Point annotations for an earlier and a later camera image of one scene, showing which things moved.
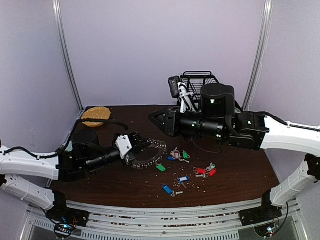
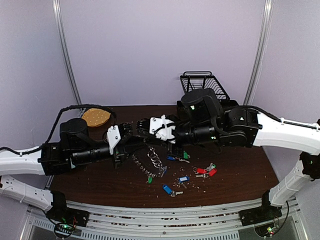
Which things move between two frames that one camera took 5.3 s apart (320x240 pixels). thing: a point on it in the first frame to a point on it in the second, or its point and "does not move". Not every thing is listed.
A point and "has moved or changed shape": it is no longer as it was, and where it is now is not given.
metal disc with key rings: x=154 y=151 has moved or changed shape
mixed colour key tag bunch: x=175 y=155 does not move
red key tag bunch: x=211 y=170 does not move
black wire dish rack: x=195 y=80 does not move
